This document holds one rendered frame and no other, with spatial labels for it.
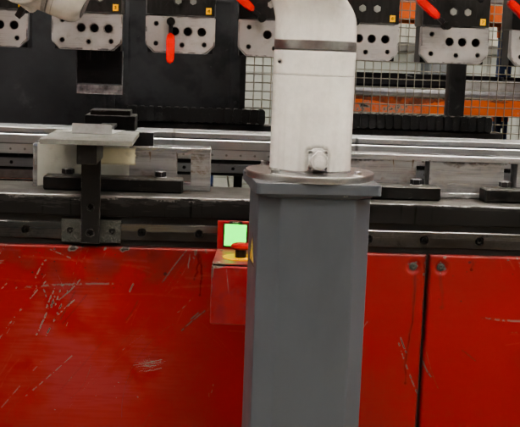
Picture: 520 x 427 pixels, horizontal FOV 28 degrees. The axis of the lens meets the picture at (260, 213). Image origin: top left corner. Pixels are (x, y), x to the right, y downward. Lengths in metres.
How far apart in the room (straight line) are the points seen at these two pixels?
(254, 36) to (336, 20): 0.82
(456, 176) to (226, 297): 0.66
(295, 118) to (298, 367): 0.36
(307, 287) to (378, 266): 0.79
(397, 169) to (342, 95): 0.89
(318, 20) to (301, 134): 0.16
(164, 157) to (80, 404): 0.57
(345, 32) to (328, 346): 0.45
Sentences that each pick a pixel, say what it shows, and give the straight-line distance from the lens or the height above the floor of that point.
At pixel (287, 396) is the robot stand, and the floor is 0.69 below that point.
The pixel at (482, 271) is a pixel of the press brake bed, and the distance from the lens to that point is 2.35.
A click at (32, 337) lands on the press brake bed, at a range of 2.33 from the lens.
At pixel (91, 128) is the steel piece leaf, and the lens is 2.26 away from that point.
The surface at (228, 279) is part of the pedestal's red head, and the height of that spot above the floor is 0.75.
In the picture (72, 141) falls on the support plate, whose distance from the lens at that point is 2.11.
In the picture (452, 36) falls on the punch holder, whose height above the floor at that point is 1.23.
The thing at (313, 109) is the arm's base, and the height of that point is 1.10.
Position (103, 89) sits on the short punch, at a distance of 2.38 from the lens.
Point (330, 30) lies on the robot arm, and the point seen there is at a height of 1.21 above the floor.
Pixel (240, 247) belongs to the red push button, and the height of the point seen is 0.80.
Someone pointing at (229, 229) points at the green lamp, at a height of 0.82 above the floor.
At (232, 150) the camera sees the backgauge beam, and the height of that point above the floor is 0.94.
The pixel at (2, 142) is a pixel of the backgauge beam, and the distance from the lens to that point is 2.66.
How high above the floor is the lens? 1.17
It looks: 8 degrees down
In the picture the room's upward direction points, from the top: 2 degrees clockwise
